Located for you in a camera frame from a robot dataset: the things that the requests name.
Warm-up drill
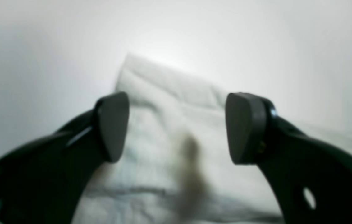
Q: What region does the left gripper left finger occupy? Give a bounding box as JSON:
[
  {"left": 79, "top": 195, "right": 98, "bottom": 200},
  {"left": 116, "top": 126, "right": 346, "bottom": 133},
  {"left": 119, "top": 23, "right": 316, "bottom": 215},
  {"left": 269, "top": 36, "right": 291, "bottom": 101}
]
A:
[{"left": 0, "top": 92, "right": 130, "bottom": 224}]

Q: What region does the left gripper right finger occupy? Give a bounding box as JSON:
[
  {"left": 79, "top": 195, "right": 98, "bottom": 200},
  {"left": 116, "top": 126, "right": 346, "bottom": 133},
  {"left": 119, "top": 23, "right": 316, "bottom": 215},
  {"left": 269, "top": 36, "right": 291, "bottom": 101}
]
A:
[{"left": 225, "top": 92, "right": 352, "bottom": 224}]

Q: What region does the grey t-shirt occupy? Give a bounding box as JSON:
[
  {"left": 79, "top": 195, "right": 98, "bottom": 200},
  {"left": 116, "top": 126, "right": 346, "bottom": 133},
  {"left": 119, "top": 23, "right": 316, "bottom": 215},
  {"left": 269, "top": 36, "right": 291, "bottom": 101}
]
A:
[{"left": 72, "top": 53, "right": 352, "bottom": 224}]

